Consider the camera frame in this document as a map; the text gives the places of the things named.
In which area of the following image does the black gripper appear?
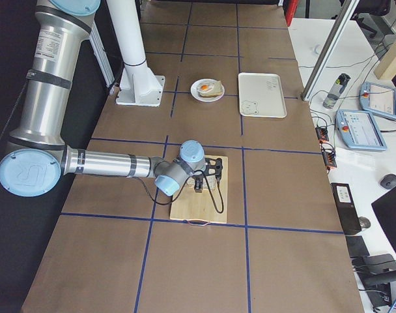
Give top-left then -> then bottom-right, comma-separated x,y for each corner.
192,174 -> 205,193

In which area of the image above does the white bread slice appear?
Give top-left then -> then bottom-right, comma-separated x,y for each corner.
186,176 -> 217,190

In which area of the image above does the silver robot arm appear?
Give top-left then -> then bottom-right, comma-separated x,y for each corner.
0,1 -> 206,197

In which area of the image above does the brown bread slice on plate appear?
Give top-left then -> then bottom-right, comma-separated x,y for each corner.
197,81 -> 223,98

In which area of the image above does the wooden cutting board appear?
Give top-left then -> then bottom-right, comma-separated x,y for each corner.
169,155 -> 229,224

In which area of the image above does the fried egg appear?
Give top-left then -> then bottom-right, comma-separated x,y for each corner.
197,83 -> 214,93

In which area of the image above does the cream bear tray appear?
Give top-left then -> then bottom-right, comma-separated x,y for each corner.
238,72 -> 287,118

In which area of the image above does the white mounting column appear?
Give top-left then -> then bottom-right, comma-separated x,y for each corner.
107,0 -> 165,107

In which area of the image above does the orange black connector block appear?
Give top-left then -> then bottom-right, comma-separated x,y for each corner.
315,126 -> 337,171

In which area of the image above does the black box on desk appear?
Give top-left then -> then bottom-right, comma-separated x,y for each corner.
331,183 -> 361,235

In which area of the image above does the near teach pendant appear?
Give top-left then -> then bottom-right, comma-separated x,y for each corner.
335,110 -> 387,151

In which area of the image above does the teach pendant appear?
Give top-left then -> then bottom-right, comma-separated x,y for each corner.
359,82 -> 396,120
335,110 -> 387,151

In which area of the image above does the clear water bottle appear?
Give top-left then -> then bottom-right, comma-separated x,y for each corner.
322,73 -> 350,109

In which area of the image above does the black computer mouse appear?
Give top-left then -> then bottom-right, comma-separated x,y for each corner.
380,173 -> 396,190

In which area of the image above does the far teach pendant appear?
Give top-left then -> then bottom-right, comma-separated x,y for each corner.
359,82 -> 396,120

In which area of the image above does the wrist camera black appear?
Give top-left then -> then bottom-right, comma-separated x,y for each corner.
205,157 -> 223,175

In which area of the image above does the aluminium frame post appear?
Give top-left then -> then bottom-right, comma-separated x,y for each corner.
301,0 -> 360,101

